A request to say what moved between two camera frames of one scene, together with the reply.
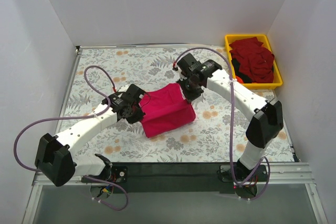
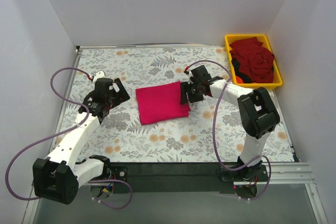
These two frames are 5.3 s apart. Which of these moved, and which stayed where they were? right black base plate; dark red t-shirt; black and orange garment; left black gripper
Moved: left black gripper
Stayed: dark red t-shirt; black and orange garment; right black base plate
